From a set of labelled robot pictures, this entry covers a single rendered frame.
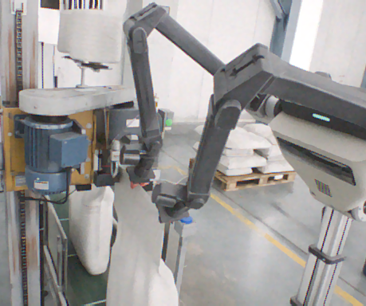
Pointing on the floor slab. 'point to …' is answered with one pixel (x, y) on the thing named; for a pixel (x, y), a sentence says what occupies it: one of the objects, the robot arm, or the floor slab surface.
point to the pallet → (249, 178)
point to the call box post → (180, 262)
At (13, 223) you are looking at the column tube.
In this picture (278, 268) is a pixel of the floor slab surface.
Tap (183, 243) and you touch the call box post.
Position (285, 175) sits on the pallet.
